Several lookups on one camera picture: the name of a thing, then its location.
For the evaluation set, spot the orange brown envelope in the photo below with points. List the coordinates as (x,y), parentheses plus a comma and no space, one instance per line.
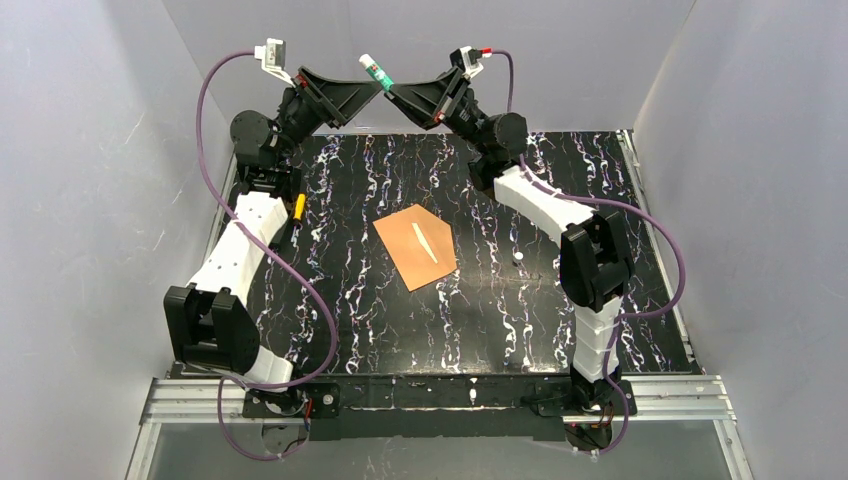
(412,262)

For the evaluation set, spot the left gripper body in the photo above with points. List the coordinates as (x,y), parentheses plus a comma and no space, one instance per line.
(318,93)

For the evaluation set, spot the green white glue stick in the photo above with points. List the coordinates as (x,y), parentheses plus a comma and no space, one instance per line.
(376,72)

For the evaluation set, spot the aluminium rail frame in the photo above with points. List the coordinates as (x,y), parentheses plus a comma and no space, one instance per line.
(440,427)

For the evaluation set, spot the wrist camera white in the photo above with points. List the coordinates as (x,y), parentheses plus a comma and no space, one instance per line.
(468,60)
(272,57)

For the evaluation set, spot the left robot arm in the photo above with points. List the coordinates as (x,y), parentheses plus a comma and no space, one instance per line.
(208,321)

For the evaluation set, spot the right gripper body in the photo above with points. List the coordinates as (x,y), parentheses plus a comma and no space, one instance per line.
(444,97)

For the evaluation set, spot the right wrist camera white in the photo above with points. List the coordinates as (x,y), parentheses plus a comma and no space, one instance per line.
(468,60)

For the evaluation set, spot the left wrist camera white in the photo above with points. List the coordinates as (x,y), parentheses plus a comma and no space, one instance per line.
(272,57)

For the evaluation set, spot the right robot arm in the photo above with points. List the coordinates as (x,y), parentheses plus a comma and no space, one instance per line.
(595,262)

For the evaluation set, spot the beige letter paper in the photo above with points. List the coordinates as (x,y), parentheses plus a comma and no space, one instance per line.
(424,242)

